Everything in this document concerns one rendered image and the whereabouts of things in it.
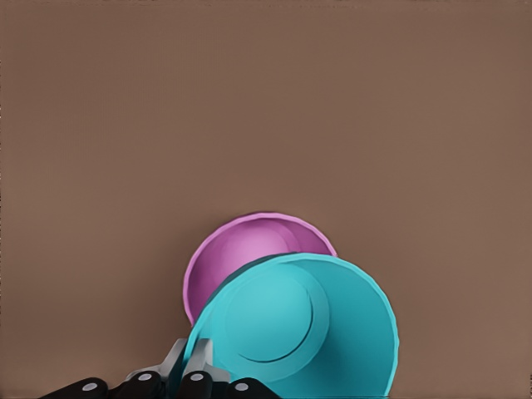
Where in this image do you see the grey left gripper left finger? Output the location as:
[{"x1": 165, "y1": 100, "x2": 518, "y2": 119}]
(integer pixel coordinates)
[{"x1": 108, "y1": 337, "x2": 189, "y2": 399}]

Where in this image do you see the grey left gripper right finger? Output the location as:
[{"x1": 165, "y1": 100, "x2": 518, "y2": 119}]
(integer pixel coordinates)
[{"x1": 178, "y1": 338, "x2": 232, "y2": 399}]

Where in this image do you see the blue bowl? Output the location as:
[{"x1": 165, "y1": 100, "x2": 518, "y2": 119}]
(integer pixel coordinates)
[{"x1": 180, "y1": 252, "x2": 401, "y2": 397}]

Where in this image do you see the pink bowl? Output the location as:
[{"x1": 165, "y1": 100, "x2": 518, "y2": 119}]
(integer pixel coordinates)
[{"x1": 183, "y1": 211, "x2": 338, "y2": 328}]

